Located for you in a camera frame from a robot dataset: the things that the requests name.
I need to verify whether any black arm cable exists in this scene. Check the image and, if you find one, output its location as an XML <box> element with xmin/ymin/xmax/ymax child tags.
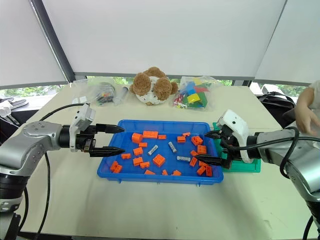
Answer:
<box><xmin>21</xmin><ymin>103</ymin><xmax>87</xmax><ymax>240</ymax></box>
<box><xmin>221</xmin><ymin>126</ymin><xmax>320</xmax><ymax>180</ymax></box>

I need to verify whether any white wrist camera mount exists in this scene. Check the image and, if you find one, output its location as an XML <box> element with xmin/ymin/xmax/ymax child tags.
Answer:
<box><xmin>215</xmin><ymin>109</ymin><xmax>252</xmax><ymax>164</ymax></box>
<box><xmin>69</xmin><ymin>103</ymin><xmax>97</xmax><ymax>153</ymax></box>

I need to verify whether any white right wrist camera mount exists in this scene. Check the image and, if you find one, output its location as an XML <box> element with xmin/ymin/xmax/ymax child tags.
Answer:
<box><xmin>215</xmin><ymin>109</ymin><xmax>252</xmax><ymax>164</ymax></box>

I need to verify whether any green plastic tray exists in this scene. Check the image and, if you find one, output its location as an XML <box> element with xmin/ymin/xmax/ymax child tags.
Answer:
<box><xmin>212</xmin><ymin>121</ymin><xmax>262</xmax><ymax>174</ymax></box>

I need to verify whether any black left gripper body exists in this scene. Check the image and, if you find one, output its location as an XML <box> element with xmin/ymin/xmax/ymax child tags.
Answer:
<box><xmin>75</xmin><ymin>124</ymin><xmax>98</xmax><ymax>154</ymax></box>

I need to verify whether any long orange building block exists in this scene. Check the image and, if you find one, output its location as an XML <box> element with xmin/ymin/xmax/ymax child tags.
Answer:
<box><xmin>142</xmin><ymin>130</ymin><xmax>159</xmax><ymax>140</ymax></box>

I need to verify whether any brown teddy bear plush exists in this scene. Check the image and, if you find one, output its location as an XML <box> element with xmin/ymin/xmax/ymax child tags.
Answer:
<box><xmin>128</xmin><ymin>66</ymin><xmax>179</xmax><ymax>107</ymax></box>

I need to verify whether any small clear plastic bag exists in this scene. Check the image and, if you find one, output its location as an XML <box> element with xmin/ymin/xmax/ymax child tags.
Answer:
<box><xmin>71</xmin><ymin>95</ymin><xmax>89</xmax><ymax>106</ymax></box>

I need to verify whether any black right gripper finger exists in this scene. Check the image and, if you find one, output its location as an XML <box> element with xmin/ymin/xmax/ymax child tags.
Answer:
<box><xmin>204</xmin><ymin>129</ymin><xmax>223</xmax><ymax>141</ymax></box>
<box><xmin>194</xmin><ymin>154</ymin><xmax>224</xmax><ymax>167</ymax></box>

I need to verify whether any grey brick left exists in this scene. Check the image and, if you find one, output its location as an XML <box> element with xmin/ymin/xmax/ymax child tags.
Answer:
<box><xmin>147</xmin><ymin>144</ymin><xmax>159</xmax><ymax>157</ymax></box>

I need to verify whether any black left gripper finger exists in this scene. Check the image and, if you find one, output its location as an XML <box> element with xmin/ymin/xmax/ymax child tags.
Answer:
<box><xmin>88</xmin><ymin>146</ymin><xmax>126</xmax><ymax>158</ymax></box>
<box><xmin>95</xmin><ymin>123</ymin><xmax>126</xmax><ymax>135</ymax></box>

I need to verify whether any person's bare hand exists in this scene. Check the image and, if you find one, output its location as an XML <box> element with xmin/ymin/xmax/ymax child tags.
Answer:
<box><xmin>295</xmin><ymin>107</ymin><xmax>320</xmax><ymax>136</ymax></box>

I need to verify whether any clear bag of small parts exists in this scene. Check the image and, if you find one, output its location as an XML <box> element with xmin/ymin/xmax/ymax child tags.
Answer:
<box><xmin>85</xmin><ymin>80</ymin><xmax>117</xmax><ymax>106</ymax></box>

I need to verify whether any orange plastic toy brick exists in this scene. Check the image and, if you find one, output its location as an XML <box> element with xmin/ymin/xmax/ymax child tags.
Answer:
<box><xmin>152</xmin><ymin>153</ymin><xmax>166</xmax><ymax>168</ymax></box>

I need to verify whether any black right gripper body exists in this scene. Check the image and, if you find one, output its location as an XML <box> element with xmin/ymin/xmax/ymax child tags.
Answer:
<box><xmin>219</xmin><ymin>124</ymin><xmax>241</xmax><ymax>169</ymax></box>

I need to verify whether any bag of colourful blocks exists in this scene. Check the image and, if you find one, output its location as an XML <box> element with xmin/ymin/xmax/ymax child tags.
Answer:
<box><xmin>172</xmin><ymin>75</ymin><xmax>220</xmax><ymax>111</ymax></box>

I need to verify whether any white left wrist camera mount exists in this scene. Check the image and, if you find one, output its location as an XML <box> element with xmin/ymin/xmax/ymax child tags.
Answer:
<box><xmin>69</xmin><ymin>103</ymin><xmax>97</xmax><ymax>153</ymax></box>

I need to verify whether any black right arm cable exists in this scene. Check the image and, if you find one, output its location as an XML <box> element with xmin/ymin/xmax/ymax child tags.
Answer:
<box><xmin>221</xmin><ymin>126</ymin><xmax>320</xmax><ymax>180</ymax></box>

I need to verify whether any blue plastic tray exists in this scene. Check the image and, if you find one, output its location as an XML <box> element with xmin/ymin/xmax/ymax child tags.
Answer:
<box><xmin>96</xmin><ymin>119</ymin><xmax>224</xmax><ymax>186</ymax></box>

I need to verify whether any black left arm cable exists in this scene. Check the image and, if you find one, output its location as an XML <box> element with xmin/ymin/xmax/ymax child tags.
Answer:
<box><xmin>21</xmin><ymin>103</ymin><xmax>87</xmax><ymax>240</ymax></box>

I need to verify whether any black and white clutter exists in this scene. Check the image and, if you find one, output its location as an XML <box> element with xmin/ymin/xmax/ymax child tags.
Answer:
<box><xmin>0</xmin><ymin>96</ymin><xmax>29</xmax><ymax>126</ymax></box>

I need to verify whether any black bag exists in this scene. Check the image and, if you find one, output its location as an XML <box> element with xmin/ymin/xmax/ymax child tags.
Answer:
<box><xmin>255</xmin><ymin>91</ymin><xmax>298</xmax><ymax>129</ymax></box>

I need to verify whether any dark window frame post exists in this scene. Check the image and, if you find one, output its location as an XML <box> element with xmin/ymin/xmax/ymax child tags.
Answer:
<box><xmin>28</xmin><ymin>0</ymin><xmax>76</xmax><ymax>84</ymax></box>

